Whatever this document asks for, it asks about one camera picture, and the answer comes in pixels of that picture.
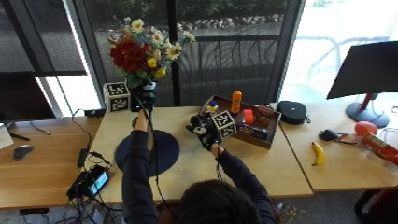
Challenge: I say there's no person's right hand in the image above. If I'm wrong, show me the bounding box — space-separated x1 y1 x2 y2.
184 113 224 151

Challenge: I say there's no person's left hand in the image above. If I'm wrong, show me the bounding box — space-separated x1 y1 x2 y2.
130 81 159 113

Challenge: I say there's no colourful artificial flower bouquet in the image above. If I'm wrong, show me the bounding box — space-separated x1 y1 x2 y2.
106 17 198 90

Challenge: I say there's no white right marker cube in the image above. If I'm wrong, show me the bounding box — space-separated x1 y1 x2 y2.
211 110 239 139

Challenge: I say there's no white marker cube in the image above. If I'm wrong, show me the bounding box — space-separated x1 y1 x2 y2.
103 81 132 113
211 110 239 139

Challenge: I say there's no blue and yellow toy figure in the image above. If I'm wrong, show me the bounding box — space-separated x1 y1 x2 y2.
205 100 220 115

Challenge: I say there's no white left marker cube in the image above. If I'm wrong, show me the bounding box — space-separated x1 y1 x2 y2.
103 81 132 113

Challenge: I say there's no dark blue round mat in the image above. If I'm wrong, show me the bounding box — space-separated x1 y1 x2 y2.
114 129 182 177

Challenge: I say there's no orange bottle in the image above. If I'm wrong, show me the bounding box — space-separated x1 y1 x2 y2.
231 91 244 115

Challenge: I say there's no red cup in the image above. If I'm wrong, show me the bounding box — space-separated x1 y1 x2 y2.
241 108 256 126

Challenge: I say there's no dark blue packet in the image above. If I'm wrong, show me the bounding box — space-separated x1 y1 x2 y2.
236 122 271 142

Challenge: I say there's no small black box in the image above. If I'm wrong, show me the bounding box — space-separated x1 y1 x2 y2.
84 107 107 119

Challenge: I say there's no brown snack box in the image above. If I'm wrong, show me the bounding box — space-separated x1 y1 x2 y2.
256 105 276 126

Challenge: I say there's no open brown cardboard box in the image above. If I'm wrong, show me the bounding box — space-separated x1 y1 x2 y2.
199 94 283 150

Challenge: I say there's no black oval zip case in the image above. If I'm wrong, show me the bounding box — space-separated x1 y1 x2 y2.
275 100 312 126

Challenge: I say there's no black power adapter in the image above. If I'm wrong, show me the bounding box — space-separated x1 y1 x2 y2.
76 147 91 169

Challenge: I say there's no yellow banana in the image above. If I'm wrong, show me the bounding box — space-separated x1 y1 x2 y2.
311 141 328 167

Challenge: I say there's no black device with lit screen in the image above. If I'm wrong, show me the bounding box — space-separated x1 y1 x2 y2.
66 164 112 201

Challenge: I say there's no dark roller blind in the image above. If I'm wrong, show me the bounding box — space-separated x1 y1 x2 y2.
0 0 87 77

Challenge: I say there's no grey computer mouse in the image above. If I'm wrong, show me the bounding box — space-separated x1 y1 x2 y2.
11 144 35 161

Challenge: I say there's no white flat object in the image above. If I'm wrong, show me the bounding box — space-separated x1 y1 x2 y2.
0 123 15 151

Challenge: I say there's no orange ball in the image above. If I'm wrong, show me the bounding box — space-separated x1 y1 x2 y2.
353 120 380 138

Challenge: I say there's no red cylindrical snack can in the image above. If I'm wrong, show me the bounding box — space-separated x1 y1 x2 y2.
360 133 398 166

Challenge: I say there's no black monitor with red stand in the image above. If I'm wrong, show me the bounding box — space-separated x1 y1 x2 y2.
327 40 398 129

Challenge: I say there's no dark chair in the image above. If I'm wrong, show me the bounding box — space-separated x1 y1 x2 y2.
353 185 398 224

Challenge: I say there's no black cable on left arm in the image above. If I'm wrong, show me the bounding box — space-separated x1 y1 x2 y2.
135 96 179 218

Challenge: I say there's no black adapter cable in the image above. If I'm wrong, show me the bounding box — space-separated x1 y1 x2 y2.
71 108 94 149

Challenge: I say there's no small black pouch with strap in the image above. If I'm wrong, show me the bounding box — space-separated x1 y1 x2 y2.
317 128 359 146

